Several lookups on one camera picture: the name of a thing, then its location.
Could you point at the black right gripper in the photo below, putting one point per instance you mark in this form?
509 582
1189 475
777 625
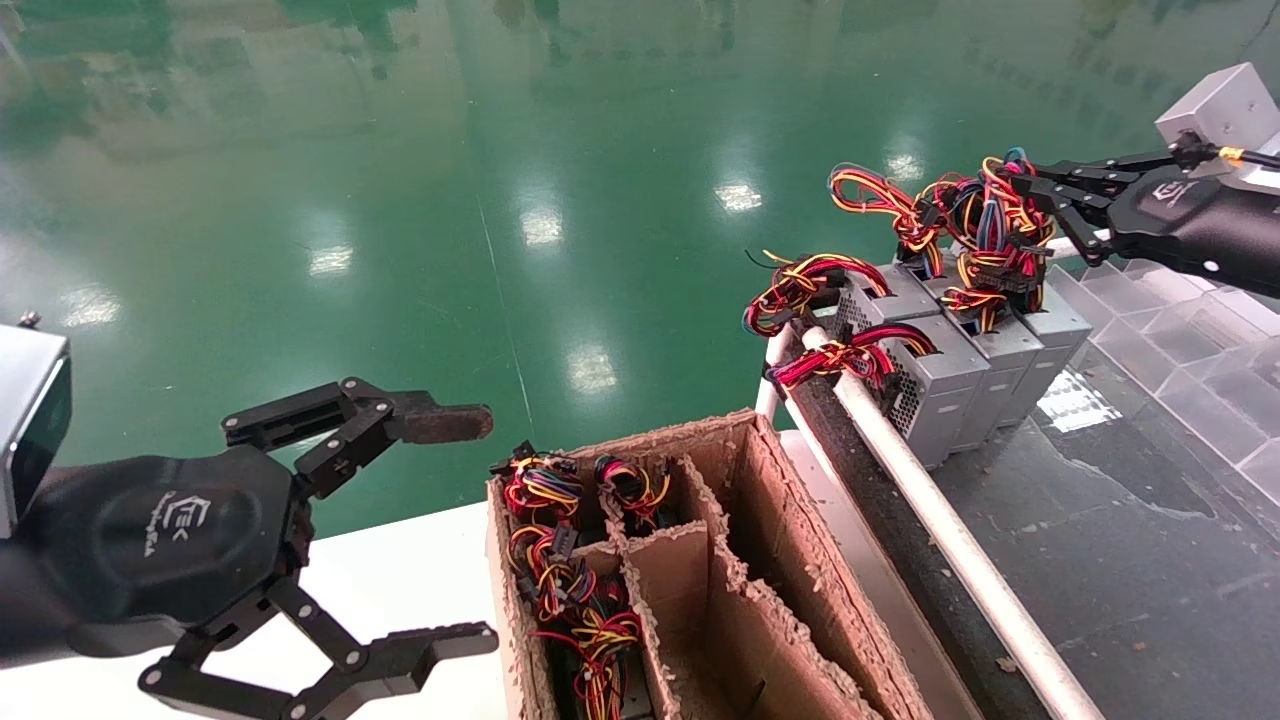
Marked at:
1200 220

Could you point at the short white pipe rail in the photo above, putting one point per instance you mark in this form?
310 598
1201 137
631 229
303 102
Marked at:
772 390

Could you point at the left gripper finger worn pad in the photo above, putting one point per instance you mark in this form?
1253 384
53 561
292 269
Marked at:
440 422

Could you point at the cardboard divider insert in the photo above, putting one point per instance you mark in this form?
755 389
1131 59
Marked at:
670 570

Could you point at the long white pipe rail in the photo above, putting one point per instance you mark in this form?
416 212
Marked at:
940 520

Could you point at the black conveyor mat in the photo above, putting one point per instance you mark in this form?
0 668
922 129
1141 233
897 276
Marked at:
1150 600

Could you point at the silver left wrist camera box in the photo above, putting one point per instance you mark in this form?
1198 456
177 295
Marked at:
30 420

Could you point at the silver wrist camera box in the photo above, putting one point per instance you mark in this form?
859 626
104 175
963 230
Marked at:
30 420
1220 110

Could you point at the clear plastic divider tray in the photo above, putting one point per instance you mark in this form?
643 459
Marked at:
1200 380

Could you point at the frayed brown cardboard box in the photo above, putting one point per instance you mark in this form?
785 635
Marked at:
800 560

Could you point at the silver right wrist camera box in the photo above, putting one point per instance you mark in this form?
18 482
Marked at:
1220 110

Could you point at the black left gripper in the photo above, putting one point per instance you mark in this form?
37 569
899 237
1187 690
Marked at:
150 540

